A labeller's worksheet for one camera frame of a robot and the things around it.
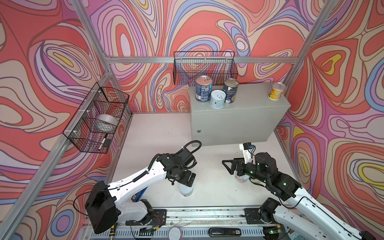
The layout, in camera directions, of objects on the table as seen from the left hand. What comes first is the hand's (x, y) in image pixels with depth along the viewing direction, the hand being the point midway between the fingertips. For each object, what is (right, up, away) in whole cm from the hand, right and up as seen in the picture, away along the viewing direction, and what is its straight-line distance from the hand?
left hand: (188, 178), depth 77 cm
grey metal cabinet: (+38, +33, +9) cm, 51 cm away
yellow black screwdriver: (-35, -23, -8) cm, 43 cm away
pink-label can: (+30, -2, +6) cm, 30 cm away
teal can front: (-2, -6, 0) cm, 6 cm away
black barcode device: (+13, -20, -12) cm, 26 cm away
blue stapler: (-27, -10, +1) cm, 29 cm away
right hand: (+21, +9, -4) cm, 23 cm away
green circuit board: (-21, -24, -5) cm, 32 cm away
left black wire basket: (-49, +26, -10) cm, 56 cm away
